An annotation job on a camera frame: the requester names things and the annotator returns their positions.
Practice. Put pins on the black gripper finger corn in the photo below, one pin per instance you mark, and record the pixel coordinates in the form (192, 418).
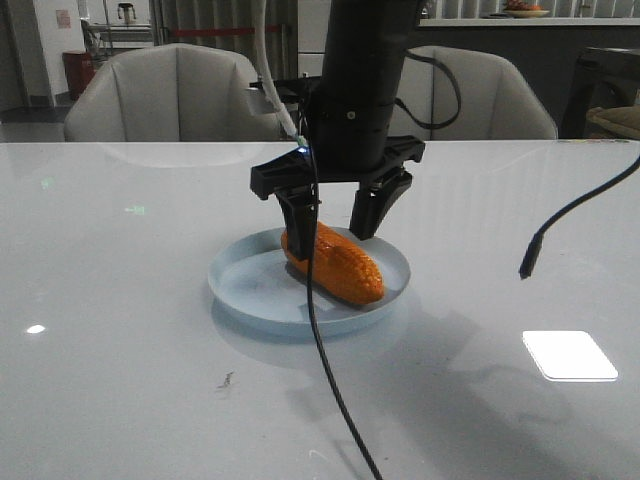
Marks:
(299, 206)

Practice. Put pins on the black gripper finger beside corn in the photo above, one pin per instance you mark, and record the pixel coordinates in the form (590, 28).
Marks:
(374, 200)

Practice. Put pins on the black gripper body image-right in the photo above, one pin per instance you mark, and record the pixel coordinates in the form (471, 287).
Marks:
(348, 143)

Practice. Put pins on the orange toy corn cob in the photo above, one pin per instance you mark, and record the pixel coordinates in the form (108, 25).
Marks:
(344, 269)

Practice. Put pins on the light blue round plate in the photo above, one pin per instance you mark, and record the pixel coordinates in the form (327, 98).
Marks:
(253, 282)

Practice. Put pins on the right grey upholstered chair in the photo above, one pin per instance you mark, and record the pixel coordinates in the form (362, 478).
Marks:
(455, 94)

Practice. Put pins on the grey upholstered chair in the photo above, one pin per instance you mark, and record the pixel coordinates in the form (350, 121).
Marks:
(455, 94)
(171, 93)

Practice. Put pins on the white cabinet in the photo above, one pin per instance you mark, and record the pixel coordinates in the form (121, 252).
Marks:
(312, 27)

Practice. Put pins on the left grey upholstered chair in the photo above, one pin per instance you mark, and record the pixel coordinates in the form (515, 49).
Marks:
(171, 93)

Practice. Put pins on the red barrier belt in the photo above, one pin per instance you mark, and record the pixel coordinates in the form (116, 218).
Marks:
(212, 32)

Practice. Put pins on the fruit bowl on counter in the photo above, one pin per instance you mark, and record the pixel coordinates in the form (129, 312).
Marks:
(523, 10)

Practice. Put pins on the dark grey counter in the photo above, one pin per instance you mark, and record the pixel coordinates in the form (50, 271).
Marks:
(545, 50)

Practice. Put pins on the red trash bin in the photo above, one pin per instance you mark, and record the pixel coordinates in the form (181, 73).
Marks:
(79, 71)

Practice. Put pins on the beige cushion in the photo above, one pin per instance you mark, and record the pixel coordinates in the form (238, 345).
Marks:
(623, 122)

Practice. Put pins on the black dangling cable image-right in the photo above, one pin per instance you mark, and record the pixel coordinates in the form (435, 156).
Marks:
(534, 247)

